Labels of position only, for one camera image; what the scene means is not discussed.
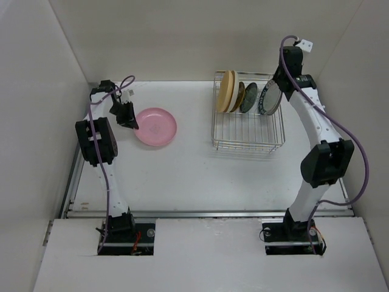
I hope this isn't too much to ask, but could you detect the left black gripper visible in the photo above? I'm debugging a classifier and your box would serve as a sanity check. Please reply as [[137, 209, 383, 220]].
[[109, 100, 139, 130]]

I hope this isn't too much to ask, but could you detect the pink plastic plate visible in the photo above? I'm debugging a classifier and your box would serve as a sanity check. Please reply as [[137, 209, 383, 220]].
[[134, 108, 177, 147]]

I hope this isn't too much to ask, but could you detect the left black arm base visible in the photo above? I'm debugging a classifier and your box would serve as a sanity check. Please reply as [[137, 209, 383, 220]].
[[97, 219, 156, 256]]

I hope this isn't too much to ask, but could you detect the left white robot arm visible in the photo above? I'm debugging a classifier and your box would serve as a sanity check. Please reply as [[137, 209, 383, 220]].
[[75, 80, 139, 244]]

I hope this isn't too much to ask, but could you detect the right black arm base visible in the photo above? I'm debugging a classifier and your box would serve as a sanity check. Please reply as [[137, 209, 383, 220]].
[[260, 222, 327, 256]]

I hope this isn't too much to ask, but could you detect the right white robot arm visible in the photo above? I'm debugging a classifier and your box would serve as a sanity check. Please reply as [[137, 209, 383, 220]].
[[273, 46, 354, 240]]

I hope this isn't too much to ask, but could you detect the tan yellow plate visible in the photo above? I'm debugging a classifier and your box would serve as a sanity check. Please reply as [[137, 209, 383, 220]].
[[216, 71, 234, 113]]

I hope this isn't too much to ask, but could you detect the brown gold plate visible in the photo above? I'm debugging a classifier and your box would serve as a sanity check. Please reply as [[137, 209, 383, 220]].
[[232, 82, 246, 112]]

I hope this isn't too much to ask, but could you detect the white plate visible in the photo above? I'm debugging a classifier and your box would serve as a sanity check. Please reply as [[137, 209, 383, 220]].
[[226, 71, 239, 113]]

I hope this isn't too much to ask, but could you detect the dark green plate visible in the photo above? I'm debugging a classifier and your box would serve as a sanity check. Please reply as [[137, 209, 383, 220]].
[[239, 82, 258, 113]]

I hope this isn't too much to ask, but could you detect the blue rimmed grey plate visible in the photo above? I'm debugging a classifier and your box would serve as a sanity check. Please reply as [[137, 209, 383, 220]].
[[258, 80, 282, 116]]

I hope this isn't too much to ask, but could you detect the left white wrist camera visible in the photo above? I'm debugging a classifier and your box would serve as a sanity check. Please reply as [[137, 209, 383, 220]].
[[121, 89, 134, 103]]

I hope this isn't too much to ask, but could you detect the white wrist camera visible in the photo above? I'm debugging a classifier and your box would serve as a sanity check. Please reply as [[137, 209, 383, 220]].
[[121, 89, 134, 103], [295, 39, 313, 53]]

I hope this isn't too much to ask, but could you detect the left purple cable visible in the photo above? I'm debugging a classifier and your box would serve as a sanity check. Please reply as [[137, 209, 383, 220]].
[[88, 75, 136, 254]]

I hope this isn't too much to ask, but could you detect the purple cable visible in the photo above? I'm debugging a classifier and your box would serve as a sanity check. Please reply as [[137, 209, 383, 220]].
[[279, 35, 370, 255], [88, 75, 136, 254]]

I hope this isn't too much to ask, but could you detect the front aluminium rail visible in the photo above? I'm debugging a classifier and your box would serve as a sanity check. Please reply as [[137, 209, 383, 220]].
[[61, 209, 354, 218]]

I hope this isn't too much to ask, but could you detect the metal wire dish rack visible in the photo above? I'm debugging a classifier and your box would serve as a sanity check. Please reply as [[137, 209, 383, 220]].
[[212, 71, 286, 153]]

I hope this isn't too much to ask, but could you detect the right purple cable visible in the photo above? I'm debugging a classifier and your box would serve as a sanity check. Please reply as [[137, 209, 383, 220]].
[[279, 35, 370, 255]]

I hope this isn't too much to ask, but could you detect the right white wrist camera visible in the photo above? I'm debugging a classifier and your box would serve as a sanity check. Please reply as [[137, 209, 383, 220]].
[[295, 39, 313, 53]]

